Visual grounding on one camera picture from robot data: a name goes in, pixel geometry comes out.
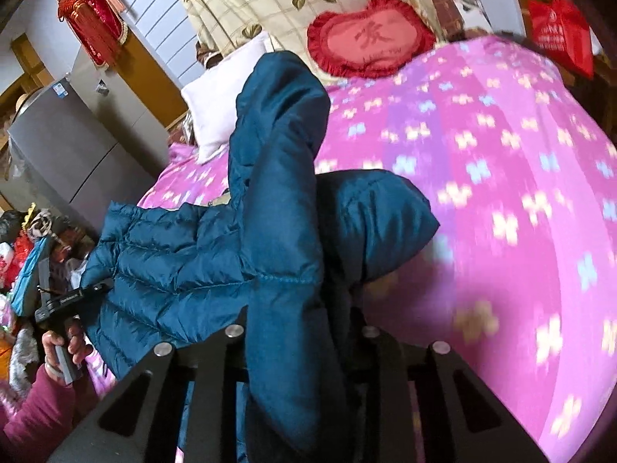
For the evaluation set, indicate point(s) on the person's left forearm magenta sleeve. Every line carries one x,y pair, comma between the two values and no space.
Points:
33,419

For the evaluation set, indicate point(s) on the pink floral bedsheet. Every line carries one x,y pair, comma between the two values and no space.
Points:
482,178

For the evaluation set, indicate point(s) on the teal puffer jacket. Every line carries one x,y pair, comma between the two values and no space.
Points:
279,202

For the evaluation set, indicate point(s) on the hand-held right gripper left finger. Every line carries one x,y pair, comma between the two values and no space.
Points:
219,390

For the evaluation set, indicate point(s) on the person's left hand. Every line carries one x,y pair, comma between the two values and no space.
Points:
77,337

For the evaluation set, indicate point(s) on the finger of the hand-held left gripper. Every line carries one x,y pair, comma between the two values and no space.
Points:
99,289

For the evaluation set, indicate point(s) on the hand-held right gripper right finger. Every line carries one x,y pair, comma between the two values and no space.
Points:
381,376

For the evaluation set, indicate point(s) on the red shopping bag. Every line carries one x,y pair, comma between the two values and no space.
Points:
559,29

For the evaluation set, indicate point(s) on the white pillow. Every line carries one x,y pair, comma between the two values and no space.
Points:
212,101

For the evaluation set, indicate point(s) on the pile of colourful clutter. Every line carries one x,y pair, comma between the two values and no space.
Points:
24,260

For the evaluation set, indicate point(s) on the grey refrigerator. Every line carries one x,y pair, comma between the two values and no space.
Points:
82,154

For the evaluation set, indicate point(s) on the red tasselled hanging decoration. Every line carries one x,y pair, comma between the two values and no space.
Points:
89,14

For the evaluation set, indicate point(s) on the red heart-shaped frilled cushion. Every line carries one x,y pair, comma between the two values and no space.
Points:
371,38

